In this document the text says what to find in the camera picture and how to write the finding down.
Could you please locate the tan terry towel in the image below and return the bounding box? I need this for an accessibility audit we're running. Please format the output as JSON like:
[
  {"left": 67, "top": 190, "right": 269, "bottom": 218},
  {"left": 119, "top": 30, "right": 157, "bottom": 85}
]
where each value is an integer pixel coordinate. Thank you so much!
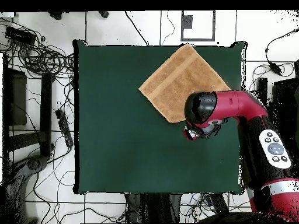
[{"left": 138, "top": 43, "right": 232, "bottom": 124}]

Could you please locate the dark flat panel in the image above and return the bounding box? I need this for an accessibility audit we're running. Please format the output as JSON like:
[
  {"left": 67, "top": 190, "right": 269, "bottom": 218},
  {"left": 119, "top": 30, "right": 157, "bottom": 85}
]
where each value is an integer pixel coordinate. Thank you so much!
[
  {"left": 270, "top": 78, "right": 299, "bottom": 141},
  {"left": 8, "top": 68, "right": 28, "bottom": 127}
]

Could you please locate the dark green table cloth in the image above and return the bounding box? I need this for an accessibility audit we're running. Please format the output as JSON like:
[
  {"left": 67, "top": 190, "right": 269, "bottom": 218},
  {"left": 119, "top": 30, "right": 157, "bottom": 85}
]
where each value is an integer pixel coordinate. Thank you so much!
[{"left": 72, "top": 38, "right": 248, "bottom": 195}]

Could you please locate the long black power strip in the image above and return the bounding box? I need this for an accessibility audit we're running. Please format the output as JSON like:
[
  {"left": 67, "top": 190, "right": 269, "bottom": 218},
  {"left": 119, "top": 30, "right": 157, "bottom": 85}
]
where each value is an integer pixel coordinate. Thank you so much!
[{"left": 208, "top": 192, "right": 230, "bottom": 216}]

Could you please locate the dark grey square plate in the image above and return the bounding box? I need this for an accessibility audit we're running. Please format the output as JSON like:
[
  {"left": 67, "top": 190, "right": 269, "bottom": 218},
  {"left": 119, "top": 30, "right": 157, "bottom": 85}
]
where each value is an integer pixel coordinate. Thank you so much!
[{"left": 182, "top": 15, "right": 194, "bottom": 29}]

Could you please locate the dark stand foot with knob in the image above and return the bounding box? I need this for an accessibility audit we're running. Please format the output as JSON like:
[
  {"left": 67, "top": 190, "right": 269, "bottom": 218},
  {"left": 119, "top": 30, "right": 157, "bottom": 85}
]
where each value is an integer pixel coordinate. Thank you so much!
[{"left": 5, "top": 155, "right": 50, "bottom": 223}]

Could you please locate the black electronics box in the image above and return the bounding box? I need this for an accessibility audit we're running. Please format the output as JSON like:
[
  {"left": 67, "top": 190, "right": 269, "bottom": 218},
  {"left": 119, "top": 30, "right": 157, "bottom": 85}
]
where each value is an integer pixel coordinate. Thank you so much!
[{"left": 5, "top": 26, "right": 37, "bottom": 46}]

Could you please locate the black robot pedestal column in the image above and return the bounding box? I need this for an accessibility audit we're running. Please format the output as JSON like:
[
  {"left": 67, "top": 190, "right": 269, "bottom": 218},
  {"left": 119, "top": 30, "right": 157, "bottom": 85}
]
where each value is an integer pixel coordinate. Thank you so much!
[{"left": 124, "top": 192, "right": 182, "bottom": 223}]

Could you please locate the grey square floor frame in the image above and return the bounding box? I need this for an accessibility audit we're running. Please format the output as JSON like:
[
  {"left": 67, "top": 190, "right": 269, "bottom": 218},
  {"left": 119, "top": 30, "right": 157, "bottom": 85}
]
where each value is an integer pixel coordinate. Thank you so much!
[{"left": 180, "top": 10, "right": 216, "bottom": 42}]

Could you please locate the black power adapter with cable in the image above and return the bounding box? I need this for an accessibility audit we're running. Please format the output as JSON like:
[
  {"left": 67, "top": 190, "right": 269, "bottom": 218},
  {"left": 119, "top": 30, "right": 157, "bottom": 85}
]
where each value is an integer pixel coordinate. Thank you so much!
[{"left": 264, "top": 28, "right": 299, "bottom": 76}]

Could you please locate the black cable tangle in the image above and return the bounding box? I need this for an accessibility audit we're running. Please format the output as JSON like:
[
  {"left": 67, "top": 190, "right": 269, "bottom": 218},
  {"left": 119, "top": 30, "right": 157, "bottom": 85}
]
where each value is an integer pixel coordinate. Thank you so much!
[{"left": 0, "top": 18, "right": 75, "bottom": 80}]

